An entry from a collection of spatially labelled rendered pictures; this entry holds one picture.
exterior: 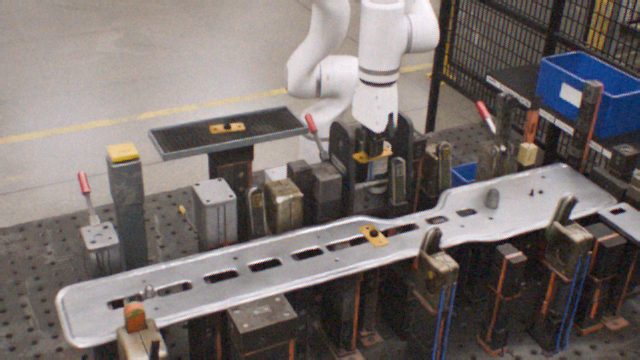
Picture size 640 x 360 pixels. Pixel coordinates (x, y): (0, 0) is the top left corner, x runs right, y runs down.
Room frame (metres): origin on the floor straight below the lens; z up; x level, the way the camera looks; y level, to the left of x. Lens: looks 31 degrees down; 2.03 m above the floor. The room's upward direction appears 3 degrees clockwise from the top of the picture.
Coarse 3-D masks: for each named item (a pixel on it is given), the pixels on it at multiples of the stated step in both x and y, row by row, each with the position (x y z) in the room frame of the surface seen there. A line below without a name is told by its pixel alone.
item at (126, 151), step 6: (126, 144) 1.54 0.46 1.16; (132, 144) 1.55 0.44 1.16; (108, 150) 1.52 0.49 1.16; (114, 150) 1.51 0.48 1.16; (120, 150) 1.52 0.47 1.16; (126, 150) 1.52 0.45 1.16; (132, 150) 1.52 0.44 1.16; (114, 156) 1.49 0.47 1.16; (120, 156) 1.49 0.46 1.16; (126, 156) 1.49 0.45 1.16; (132, 156) 1.50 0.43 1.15; (138, 156) 1.51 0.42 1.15
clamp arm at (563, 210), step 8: (568, 192) 1.49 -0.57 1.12; (560, 200) 1.48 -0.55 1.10; (568, 200) 1.47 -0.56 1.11; (576, 200) 1.48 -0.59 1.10; (560, 208) 1.48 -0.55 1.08; (568, 208) 1.48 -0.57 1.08; (552, 216) 1.49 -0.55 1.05; (560, 216) 1.47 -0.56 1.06; (568, 216) 1.49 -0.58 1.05; (552, 224) 1.49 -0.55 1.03; (560, 224) 1.48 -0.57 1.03
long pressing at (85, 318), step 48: (480, 192) 1.66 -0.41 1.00; (528, 192) 1.67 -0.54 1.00; (576, 192) 1.68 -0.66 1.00; (288, 240) 1.41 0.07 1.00; (336, 240) 1.42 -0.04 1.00; (480, 240) 1.46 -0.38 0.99; (96, 288) 1.22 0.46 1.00; (144, 288) 1.22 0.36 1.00; (192, 288) 1.23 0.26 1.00; (240, 288) 1.24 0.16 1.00; (288, 288) 1.25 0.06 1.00; (96, 336) 1.08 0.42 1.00
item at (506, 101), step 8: (504, 96) 1.79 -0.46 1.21; (512, 96) 1.80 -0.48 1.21; (504, 104) 1.80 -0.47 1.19; (512, 104) 1.77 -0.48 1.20; (496, 112) 1.80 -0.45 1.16; (504, 112) 1.80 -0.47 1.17; (512, 112) 1.80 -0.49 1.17; (496, 120) 1.80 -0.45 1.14; (504, 120) 1.80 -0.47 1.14; (496, 128) 1.79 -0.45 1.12; (504, 128) 1.79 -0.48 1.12; (496, 136) 1.79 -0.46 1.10; (504, 136) 1.79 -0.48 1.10; (496, 144) 1.78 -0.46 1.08; (504, 144) 1.79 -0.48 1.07; (504, 152) 1.79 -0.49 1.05
